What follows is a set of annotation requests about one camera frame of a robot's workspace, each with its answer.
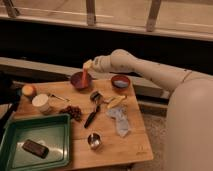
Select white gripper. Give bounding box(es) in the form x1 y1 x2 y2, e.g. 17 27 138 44
83 56 107 72

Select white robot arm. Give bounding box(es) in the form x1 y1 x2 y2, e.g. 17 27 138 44
83 49 213 171

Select purple bowl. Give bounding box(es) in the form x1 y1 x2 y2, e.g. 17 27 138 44
70 72 92 90

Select red bowl with blue inside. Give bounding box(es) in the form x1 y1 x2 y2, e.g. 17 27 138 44
111 75 130 89

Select yellow banana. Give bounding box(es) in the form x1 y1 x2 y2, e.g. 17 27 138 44
105 95 126 109

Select small metal fork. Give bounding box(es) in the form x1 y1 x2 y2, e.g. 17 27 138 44
47 93 70 102

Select white cylindrical container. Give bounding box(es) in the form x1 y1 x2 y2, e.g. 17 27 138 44
32 94 50 114

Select wooden board table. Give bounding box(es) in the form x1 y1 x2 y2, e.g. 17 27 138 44
12 78 155 171

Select red yellow apple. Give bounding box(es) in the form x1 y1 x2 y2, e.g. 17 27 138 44
22 84 37 98

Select light blue crumpled cloth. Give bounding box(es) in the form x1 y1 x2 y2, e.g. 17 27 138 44
106 106 130 137

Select small metal cup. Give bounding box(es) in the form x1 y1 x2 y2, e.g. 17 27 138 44
87 133 102 150

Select green plastic tray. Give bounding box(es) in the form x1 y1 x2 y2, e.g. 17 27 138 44
0 114 70 171

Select dark brown rectangular block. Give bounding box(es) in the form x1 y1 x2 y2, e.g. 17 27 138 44
22 139 49 159

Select black handled peeler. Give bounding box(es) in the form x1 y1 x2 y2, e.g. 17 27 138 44
84 91 103 128

